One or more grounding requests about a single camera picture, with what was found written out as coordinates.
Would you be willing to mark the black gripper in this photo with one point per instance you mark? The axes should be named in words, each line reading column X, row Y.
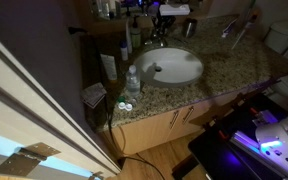
column 164, row 20

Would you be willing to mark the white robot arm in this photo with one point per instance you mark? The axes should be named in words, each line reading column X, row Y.
column 284, row 140

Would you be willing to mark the chrome sink faucet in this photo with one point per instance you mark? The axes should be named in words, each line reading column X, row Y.
column 157, row 40

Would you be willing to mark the metal sink drain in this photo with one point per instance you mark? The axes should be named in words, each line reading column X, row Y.
column 158, row 68

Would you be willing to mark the white oval sink basin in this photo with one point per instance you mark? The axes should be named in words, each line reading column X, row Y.
column 174, row 68

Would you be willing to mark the soap pump dispenser bottle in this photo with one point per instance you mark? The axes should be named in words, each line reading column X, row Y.
column 136, row 34

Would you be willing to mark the metal cup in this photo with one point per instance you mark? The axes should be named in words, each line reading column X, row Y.
column 189, row 27

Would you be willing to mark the small white bottle blue cap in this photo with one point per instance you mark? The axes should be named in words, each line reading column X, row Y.
column 124, row 50

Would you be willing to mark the clear water bottle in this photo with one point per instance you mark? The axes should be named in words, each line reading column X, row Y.
column 132, row 82

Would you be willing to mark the white lotion tube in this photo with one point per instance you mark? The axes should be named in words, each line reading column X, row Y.
column 109, row 68

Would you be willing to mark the toothpaste tube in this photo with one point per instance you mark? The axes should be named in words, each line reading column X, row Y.
column 229, row 28

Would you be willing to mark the green small cap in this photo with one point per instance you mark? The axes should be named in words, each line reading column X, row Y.
column 121, row 99

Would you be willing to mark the white contact lens case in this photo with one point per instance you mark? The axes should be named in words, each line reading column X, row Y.
column 125, row 106

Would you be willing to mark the folded white cloth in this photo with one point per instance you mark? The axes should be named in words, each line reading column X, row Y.
column 93, row 94

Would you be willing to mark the wooden vanity cabinet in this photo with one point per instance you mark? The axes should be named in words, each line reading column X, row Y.
column 150, row 130

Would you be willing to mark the dark bin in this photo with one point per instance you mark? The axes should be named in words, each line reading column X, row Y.
column 96, row 116

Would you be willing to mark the white toilet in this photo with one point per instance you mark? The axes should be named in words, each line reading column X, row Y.
column 284, row 40

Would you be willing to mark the black robot cart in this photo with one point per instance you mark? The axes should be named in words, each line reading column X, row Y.
column 224, row 150

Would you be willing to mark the white door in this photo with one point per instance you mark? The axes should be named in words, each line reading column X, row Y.
column 34, row 120

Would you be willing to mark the metal door hinge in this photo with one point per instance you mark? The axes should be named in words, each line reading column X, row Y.
column 25, row 159

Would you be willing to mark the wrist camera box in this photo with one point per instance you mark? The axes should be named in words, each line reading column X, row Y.
column 174, row 9

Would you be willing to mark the wood framed wall mirror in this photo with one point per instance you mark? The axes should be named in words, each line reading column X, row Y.
column 144, row 8

